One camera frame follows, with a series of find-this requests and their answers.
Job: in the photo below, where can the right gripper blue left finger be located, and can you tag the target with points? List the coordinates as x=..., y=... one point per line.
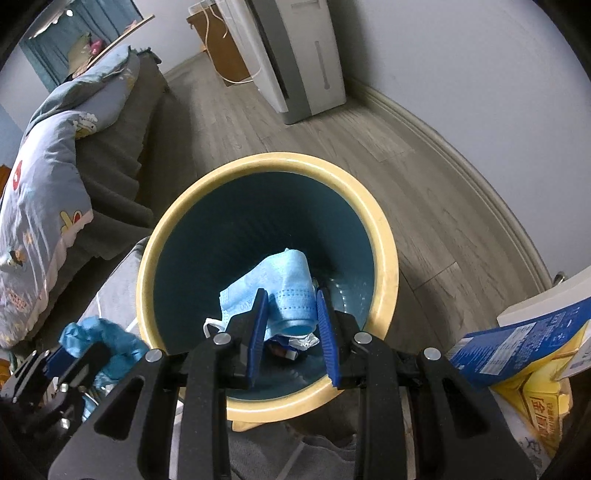
x=255, y=328

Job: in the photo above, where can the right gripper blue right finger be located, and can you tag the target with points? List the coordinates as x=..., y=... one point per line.
x=330, y=335

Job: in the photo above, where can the light blue face mask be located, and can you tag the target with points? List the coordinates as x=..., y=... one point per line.
x=292, y=305

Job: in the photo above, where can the yellow rimmed teal trash bin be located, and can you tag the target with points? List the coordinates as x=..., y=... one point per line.
x=286, y=224

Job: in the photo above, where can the grey checked cushion ottoman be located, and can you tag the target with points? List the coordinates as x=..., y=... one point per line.
x=270, y=451

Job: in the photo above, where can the blue white strawberry box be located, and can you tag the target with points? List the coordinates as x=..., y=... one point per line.
x=490, y=357

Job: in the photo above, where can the blue cartoon print duvet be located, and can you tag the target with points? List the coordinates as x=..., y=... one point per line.
x=45, y=204

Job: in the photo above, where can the white grey air purifier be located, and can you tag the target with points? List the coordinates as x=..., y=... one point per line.
x=290, y=51

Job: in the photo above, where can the wooden side cabinet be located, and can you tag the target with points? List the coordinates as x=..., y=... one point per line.
x=206, y=19

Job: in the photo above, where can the teal window curtain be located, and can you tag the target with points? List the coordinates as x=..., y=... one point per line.
x=47, y=48

